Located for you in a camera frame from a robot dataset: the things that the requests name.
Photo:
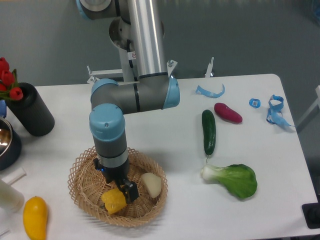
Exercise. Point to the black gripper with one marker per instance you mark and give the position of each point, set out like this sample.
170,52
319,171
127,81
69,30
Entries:
119,176

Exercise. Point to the yellow bell pepper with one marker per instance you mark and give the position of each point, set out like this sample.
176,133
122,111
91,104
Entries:
114,201

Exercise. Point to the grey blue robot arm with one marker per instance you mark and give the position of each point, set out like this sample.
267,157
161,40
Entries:
150,87

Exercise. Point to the white onion piece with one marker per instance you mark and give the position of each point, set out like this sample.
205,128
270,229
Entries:
152,183

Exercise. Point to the yellow mango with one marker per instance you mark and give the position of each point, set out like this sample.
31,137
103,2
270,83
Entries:
35,217

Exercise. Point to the green cucumber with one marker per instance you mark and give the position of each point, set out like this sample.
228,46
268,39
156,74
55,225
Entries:
209,131

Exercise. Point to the green bok choy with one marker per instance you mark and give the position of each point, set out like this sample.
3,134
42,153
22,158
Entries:
239,179

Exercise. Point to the white rectangular block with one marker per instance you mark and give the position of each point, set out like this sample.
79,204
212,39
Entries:
14,176

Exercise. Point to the white plastic bottle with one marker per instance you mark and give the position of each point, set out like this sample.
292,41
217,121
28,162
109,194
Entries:
10,199

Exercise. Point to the purple sweet potato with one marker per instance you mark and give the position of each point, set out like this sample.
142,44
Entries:
227,114

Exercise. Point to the blue curved tape strip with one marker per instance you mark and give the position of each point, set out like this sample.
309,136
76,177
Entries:
201,91

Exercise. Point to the black cylindrical vase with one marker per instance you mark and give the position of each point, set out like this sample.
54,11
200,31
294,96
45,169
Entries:
31,111

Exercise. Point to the black metal bowl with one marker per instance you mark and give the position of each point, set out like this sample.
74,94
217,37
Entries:
10,145

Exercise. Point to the small blue tape roll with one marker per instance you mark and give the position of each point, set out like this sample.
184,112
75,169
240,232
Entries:
255,103

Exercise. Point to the red tulip flowers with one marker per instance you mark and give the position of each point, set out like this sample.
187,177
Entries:
9,86

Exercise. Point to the blue tangled tape strip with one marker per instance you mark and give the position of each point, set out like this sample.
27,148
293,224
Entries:
274,112

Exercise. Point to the black device at corner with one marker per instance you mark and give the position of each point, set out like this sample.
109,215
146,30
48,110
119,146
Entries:
311,213

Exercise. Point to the white metal frame bracket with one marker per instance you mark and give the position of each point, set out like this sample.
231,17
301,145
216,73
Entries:
96,75

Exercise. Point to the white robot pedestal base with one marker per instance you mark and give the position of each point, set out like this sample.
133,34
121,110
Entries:
122,50

